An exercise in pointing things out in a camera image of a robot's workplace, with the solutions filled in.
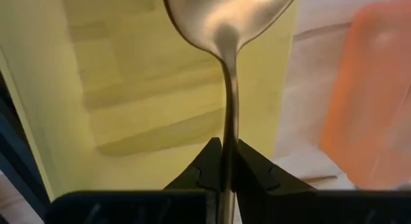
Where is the yellow translucent plastic bin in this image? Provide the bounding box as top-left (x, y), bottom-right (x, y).
top-left (0, 0), bottom-right (301, 201)

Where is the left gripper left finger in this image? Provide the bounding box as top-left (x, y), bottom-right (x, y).
top-left (44, 137), bottom-right (223, 224)

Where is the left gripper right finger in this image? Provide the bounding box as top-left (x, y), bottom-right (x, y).
top-left (231, 139), bottom-right (411, 224)

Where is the black aluminium table frame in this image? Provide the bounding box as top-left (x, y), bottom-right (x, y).
top-left (0, 71), bottom-right (52, 224)

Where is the orange translucent plastic bin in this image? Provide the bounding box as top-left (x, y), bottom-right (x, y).
top-left (319, 0), bottom-right (411, 190)

